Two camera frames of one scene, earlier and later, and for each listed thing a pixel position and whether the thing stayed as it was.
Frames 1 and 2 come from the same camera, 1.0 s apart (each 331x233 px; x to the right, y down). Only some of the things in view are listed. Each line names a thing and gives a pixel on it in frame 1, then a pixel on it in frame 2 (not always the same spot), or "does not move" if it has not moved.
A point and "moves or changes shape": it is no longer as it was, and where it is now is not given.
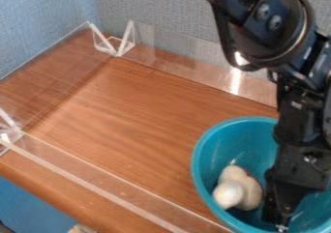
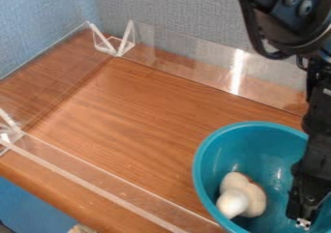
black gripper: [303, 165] → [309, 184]
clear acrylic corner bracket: [113, 45] does not move
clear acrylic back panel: [197, 62] does not move
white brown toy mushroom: [237, 190] moves or changes shape
